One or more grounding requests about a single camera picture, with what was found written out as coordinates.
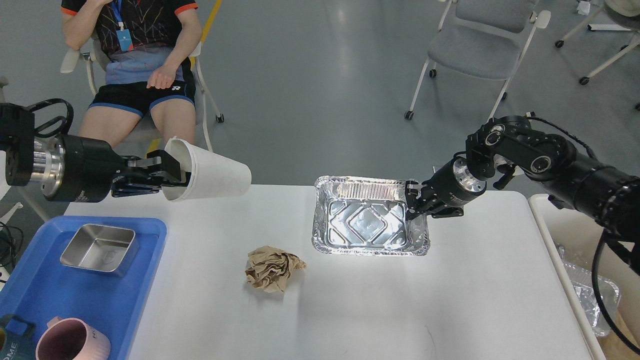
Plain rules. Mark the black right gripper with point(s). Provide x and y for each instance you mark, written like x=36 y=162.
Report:
x=445 y=193

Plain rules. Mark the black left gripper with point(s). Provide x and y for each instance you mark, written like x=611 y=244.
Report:
x=81 y=169

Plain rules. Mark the white plastic cup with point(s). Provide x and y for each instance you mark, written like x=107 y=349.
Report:
x=211 y=175

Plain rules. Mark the stainless steel tray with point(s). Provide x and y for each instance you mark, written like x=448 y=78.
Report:
x=102 y=249

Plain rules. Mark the aluminium foil tray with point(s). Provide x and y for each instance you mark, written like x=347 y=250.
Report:
x=363 y=216

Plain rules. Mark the brown paper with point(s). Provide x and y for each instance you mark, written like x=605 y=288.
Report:
x=269 y=268

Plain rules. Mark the pink mug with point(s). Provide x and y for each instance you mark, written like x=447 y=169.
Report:
x=72 y=338

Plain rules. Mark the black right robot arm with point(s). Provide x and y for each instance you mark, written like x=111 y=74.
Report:
x=573 y=180

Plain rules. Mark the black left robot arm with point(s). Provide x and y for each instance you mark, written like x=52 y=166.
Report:
x=21 y=125

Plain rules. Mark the white chair under person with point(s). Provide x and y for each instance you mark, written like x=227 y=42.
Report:
x=145 y=130

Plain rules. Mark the seated person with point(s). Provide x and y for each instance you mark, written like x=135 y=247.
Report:
x=148 y=44

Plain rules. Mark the white side table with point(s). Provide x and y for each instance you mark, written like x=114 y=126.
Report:
x=16 y=199

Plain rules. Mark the white plastic bin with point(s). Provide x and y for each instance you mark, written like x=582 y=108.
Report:
x=579 y=235

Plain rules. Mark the blue plastic tray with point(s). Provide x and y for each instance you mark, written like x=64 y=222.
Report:
x=40 y=287

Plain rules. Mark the grey chair far left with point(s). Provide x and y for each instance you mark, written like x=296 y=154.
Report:
x=3 y=83

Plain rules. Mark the grey chair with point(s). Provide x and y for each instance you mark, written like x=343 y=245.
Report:
x=485 y=39
x=3 y=83

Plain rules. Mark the foil tray in bin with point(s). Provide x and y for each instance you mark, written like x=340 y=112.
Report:
x=581 y=281

